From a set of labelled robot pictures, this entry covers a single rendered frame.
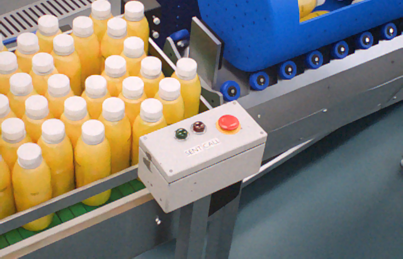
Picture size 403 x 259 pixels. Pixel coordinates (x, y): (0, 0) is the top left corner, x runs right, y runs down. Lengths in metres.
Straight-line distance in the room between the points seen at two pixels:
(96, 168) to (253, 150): 0.28
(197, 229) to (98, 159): 0.25
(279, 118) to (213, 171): 0.45
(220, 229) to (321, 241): 0.67
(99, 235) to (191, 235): 0.17
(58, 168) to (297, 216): 1.41
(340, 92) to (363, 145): 1.14
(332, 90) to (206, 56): 0.34
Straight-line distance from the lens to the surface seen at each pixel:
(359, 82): 1.85
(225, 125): 1.31
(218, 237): 2.03
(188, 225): 1.45
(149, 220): 1.51
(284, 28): 1.51
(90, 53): 1.57
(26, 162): 1.30
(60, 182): 1.40
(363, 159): 2.89
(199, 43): 1.63
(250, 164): 1.35
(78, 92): 1.57
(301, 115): 1.76
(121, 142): 1.40
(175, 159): 1.26
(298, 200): 2.69
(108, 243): 1.50
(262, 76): 1.63
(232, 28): 1.62
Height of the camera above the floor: 2.03
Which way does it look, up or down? 45 degrees down
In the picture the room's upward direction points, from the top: 7 degrees clockwise
